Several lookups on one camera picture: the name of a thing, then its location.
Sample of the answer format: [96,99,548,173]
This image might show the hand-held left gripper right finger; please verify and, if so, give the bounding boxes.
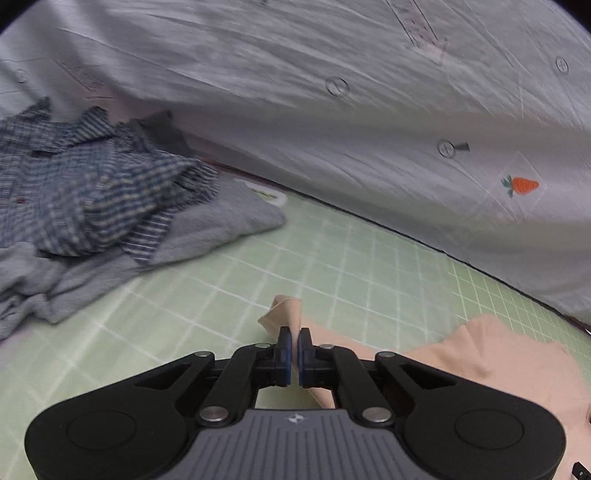
[298,328,462,426]

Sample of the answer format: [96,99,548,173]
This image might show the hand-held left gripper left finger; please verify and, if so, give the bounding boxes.
[134,325,294,426]

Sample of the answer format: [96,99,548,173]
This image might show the beige long-sleeve top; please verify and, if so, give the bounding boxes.
[257,295,591,480]

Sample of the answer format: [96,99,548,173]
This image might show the grey sweatshirt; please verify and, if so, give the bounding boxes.
[0,173,287,340]

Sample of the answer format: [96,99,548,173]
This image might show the grey carrot-print sheet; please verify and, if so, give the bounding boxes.
[0,0,591,324]

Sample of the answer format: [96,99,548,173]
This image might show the blue plaid shirt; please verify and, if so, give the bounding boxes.
[0,97,220,266]

